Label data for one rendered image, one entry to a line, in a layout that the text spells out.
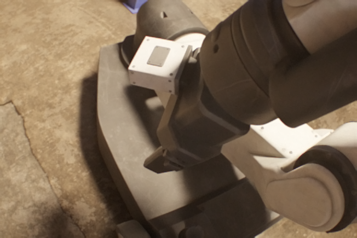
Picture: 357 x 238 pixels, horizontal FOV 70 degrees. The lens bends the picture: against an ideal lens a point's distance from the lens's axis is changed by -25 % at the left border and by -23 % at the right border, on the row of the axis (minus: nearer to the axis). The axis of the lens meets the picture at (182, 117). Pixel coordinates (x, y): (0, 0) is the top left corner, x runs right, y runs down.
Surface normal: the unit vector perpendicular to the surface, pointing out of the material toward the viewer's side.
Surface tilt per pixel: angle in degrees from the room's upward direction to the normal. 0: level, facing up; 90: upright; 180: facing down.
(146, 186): 0
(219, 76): 83
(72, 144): 0
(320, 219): 90
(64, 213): 0
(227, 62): 81
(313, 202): 90
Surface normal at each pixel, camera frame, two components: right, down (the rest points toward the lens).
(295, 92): -0.83, 0.15
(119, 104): 0.24, -0.52
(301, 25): -0.29, 0.83
